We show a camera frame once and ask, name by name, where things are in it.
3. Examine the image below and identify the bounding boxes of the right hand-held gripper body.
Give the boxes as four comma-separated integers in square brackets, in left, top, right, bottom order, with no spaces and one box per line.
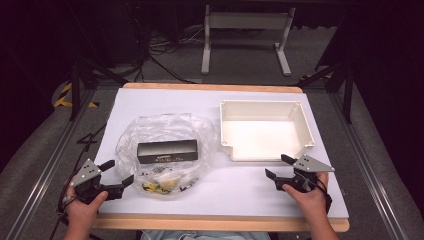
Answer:
[275,153,336,194]

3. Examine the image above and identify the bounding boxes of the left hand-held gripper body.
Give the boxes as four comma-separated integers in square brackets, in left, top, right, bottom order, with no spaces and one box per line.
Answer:
[69,158,124,205]

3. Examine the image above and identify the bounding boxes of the white plastic container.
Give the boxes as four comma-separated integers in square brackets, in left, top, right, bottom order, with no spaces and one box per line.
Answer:
[218,99,316,163]

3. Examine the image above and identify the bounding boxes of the small yellow white packets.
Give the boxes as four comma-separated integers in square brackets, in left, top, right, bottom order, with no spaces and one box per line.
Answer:
[141,165,201,195]

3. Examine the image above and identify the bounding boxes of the black rectangular box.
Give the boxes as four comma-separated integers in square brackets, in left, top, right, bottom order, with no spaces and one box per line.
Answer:
[136,139,200,165]

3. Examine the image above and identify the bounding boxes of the clear plastic bag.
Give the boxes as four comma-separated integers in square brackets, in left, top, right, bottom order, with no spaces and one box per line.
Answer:
[114,112,218,201]

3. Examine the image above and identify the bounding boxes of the person's right hand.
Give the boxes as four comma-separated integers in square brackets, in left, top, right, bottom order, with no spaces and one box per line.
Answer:
[281,172,330,222]

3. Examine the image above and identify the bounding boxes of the person's left hand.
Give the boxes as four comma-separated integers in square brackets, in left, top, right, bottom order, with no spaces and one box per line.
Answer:
[64,187,110,225]

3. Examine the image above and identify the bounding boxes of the white table mat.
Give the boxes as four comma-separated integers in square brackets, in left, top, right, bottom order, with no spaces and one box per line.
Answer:
[94,87,350,220]

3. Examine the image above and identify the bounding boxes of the wooden table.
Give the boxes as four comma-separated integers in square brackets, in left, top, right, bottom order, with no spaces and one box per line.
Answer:
[92,82,351,233]

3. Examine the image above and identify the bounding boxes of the yellow black floor tape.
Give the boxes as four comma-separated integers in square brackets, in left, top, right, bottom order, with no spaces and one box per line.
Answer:
[53,82,100,109]

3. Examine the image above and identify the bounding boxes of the black tripod stand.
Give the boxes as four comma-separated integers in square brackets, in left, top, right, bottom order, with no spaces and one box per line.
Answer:
[66,6,130,122]

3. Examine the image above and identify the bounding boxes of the black metal stand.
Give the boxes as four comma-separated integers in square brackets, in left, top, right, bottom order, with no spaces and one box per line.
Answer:
[295,49,356,125]

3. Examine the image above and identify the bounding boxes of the white metal stand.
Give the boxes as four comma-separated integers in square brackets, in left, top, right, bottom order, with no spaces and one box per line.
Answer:
[200,4,297,77]

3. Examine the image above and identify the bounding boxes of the black wrist strap cable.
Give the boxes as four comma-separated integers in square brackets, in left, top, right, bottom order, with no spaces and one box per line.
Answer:
[313,179,334,215]

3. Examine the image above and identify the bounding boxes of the aluminium rail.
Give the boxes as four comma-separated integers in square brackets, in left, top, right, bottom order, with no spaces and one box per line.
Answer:
[4,88,98,240]
[327,89,403,240]

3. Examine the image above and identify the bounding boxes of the black floor cables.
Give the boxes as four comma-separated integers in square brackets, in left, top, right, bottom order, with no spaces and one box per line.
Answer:
[133,6,208,85]

